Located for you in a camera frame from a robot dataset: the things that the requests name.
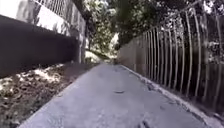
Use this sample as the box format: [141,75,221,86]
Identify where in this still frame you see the grey concrete path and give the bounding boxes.
[18,62,214,128]

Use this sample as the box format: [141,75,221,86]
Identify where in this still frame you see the trees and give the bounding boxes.
[73,0,224,60]

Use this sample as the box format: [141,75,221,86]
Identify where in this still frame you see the grey metal railing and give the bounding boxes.
[116,0,224,112]

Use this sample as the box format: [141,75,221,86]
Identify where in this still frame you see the pale concrete kerb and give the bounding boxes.
[119,63,224,128]

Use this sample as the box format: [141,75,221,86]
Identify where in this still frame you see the dirt strip with dry leaves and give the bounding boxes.
[0,61,96,128]

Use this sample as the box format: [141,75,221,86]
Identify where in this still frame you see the dark wall with railing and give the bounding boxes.
[0,0,90,80]

